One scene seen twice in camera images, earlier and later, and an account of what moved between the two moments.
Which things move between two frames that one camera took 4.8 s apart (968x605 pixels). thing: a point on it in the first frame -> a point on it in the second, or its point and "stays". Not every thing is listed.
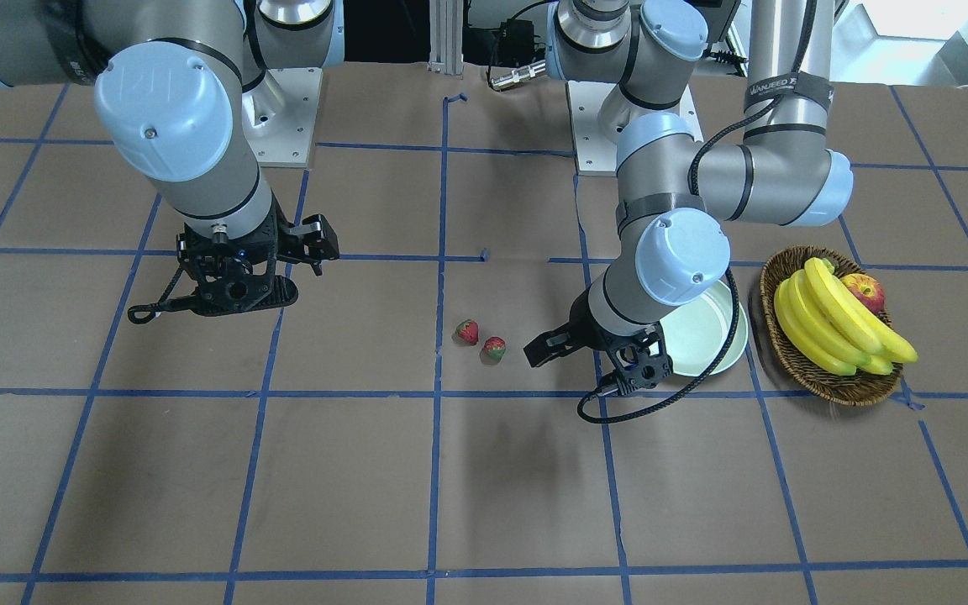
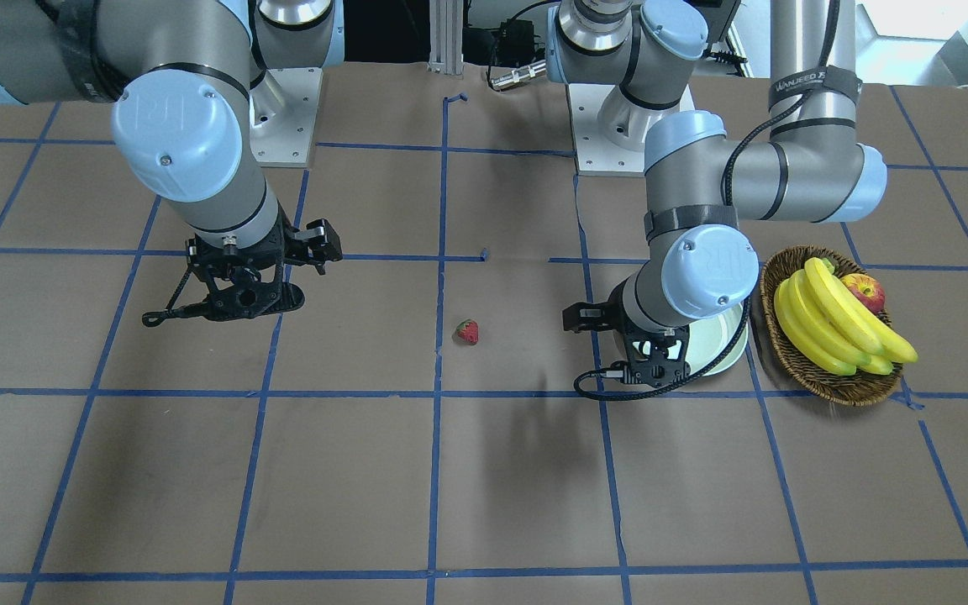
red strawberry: [468, 330] stays
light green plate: [694, 332] stays
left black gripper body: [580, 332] -> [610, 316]
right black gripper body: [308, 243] stays
